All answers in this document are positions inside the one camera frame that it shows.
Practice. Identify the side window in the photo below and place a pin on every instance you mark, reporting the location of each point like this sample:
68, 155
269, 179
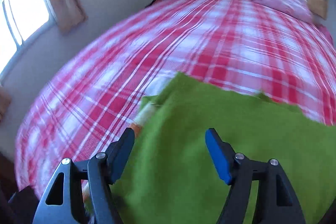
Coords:
21, 22

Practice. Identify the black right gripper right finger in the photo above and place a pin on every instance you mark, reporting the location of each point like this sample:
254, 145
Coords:
276, 199

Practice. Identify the green orange knit sweater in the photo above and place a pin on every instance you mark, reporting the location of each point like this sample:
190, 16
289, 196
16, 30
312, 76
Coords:
182, 163

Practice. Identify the red white plaid bedspread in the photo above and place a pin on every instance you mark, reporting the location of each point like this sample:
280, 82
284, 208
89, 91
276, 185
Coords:
236, 45

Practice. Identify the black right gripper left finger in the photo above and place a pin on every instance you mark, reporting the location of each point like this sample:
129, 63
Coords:
75, 183

